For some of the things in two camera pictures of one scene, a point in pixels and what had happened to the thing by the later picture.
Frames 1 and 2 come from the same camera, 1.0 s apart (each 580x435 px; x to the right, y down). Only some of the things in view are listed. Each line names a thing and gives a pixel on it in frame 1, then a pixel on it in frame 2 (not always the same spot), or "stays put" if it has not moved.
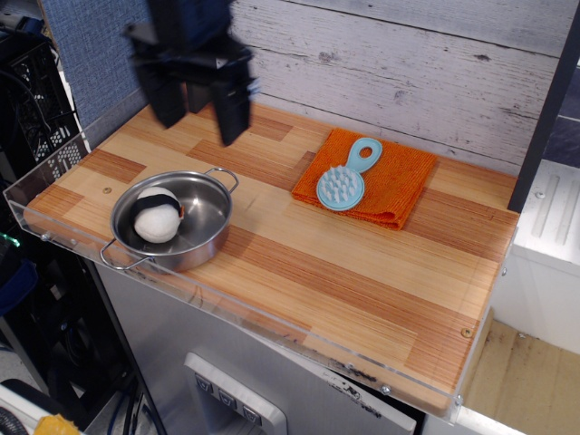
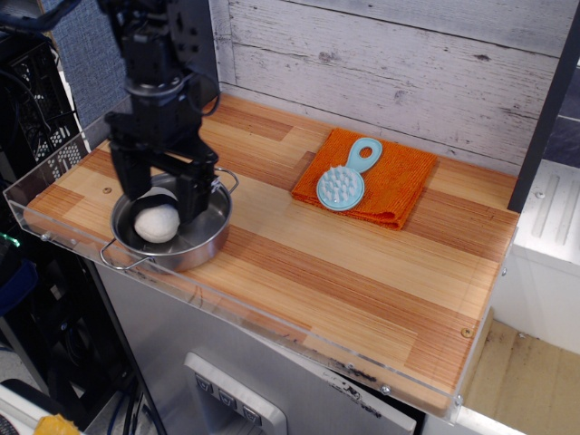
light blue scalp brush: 342,188 stays put
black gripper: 189,41 → 163,117
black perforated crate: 40,131 stays put
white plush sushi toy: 157,215 stays put
